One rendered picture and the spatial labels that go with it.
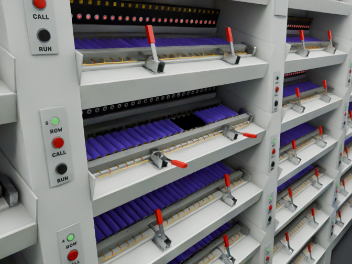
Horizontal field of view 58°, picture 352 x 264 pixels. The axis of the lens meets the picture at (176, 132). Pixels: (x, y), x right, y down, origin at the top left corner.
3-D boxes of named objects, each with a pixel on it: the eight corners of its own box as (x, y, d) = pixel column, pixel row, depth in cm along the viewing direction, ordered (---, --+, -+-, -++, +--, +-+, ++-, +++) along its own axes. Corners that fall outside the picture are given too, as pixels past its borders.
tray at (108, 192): (261, 142, 99) (272, 115, 94) (89, 219, 57) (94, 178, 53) (212, 112, 110) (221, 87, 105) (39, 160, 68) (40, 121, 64)
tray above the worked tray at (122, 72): (264, 77, 94) (282, 30, 87) (77, 111, 52) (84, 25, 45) (212, 53, 105) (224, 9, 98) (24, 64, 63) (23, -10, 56)
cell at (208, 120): (197, 116, 94) (213, 126, 90) (193, 117, 92) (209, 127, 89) (198, 110, 93) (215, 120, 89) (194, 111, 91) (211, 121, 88)
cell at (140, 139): (131, 133, 77) (147, 147, 73) (124, 135, 75) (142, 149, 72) (132, 127, 76) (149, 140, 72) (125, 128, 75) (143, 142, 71)
